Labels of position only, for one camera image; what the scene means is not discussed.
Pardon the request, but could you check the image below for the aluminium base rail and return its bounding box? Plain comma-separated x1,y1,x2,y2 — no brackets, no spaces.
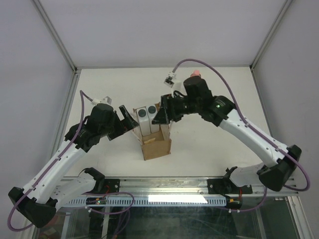
53,175,299,200

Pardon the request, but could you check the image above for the white bottle grey cap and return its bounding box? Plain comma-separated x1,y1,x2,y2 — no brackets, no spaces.
137,107,151,136
146,105,160,133

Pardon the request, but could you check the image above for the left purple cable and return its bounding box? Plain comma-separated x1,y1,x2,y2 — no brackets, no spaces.
7,90,97,231

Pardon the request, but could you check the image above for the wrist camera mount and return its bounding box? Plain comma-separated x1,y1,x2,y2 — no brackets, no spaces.
164,72,181,92
91,96,112,106

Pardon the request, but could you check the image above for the left aluminium frame post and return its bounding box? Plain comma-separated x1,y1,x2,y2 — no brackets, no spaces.
31,0,77,72

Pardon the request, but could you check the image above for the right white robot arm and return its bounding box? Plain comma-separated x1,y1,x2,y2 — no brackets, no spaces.
152,76,302,193

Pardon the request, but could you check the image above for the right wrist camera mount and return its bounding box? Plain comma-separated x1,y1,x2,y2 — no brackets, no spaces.
164,72,181,92

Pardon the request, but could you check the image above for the white cable duct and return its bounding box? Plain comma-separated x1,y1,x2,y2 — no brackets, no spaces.
65,194,226,208

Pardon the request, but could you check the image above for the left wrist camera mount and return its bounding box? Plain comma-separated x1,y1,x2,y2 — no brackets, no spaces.
91,96,112,106

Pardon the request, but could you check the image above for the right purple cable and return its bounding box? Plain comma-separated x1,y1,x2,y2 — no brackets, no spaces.
173,58,311,192

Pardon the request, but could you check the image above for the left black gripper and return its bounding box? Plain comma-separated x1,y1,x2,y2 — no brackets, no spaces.
99,106,139,140

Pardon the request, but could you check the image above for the right aluminium frame post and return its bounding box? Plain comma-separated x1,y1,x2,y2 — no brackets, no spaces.
250,0,295,72

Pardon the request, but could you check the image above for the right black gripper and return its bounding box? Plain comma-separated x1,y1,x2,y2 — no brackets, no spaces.
152,93,201,125

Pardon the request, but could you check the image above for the aluminium frame post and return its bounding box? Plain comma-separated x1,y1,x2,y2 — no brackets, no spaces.
250,0,295,72
31,0,77,72

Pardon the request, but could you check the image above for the orange bottle pink cap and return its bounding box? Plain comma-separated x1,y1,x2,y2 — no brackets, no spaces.
190,70,201,77

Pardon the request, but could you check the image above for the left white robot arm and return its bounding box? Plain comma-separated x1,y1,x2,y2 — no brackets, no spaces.
8,103,139,228

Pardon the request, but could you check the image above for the purple cable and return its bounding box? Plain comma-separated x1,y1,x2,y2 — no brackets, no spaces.
7,90,97,231
173,58,311,192

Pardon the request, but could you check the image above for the cream tube beige cap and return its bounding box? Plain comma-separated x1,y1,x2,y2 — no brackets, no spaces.
144,138,156,145

